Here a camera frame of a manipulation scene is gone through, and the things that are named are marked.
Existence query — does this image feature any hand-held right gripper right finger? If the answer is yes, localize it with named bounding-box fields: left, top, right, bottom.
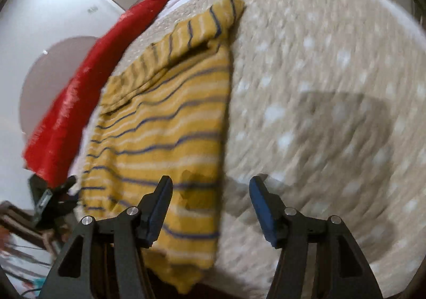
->
left=249, top=175, right=384, bottom=299

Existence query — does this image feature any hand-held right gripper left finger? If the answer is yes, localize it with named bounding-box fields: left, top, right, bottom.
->
left=40, top=175, right=174, bottom=299

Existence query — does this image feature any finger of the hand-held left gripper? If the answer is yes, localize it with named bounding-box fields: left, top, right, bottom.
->
left=50, top=176, right=80, bottom=216

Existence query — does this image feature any yellow striped towel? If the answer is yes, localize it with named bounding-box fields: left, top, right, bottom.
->
left=81, top=0, right=246, bottom=294

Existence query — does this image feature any red embroidered quilt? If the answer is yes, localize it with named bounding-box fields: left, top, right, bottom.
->
left=22, top=0, right=174, bottom=188

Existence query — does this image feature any pale shell-shaped headboard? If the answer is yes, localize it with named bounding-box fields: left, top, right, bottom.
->
left=18, top=36, right=100, bottom=141

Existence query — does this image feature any beige quilted dotted blanket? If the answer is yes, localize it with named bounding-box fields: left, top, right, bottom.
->
left=67, top=0, right=426, bottom=299

